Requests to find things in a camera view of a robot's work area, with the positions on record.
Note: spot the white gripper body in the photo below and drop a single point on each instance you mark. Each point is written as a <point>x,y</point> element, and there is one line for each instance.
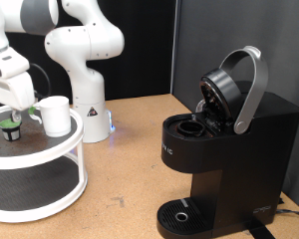
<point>13,91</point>

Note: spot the black drip tray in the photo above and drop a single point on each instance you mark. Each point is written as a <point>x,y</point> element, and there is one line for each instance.
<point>196,219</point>

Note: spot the white mug with green tape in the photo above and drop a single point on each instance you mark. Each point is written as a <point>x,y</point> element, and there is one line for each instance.
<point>56,116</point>

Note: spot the green rimmed reusable coffee pod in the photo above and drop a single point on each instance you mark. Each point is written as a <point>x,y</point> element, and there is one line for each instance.
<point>10,132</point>

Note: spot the black tape strip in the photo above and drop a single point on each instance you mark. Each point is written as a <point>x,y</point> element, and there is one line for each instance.
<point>260,232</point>

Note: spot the white two-tier turntable stand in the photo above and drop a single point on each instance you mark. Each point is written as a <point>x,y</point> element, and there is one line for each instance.
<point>36,161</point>

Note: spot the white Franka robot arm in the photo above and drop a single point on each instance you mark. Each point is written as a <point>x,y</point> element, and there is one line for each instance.
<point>86,83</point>

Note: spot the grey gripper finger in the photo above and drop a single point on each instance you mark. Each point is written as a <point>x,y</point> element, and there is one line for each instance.
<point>16,116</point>

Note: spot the black Keurig coffee machine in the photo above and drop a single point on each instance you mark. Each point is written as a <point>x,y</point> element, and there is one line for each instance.
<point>249,166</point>

